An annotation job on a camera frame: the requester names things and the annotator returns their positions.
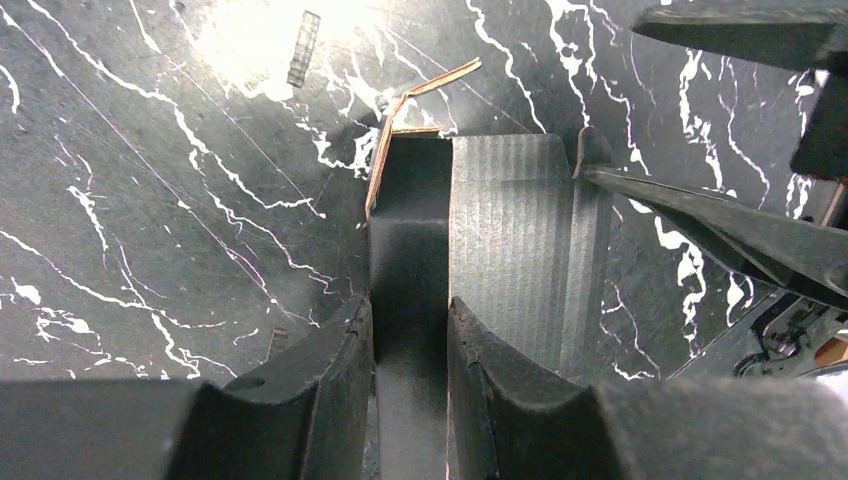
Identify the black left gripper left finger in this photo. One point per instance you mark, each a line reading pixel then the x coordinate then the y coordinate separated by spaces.
pixel 300 415

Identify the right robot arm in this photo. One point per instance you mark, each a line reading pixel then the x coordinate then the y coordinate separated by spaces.
pixel 794 327

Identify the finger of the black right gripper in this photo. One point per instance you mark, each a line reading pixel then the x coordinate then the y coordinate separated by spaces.
pixel 791 35
pixel 801 257

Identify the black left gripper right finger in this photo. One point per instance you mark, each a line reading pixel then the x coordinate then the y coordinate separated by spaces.
pixel 629 417

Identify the small grey staple strip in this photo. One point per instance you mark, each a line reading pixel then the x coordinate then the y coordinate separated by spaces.
pixel 303 48

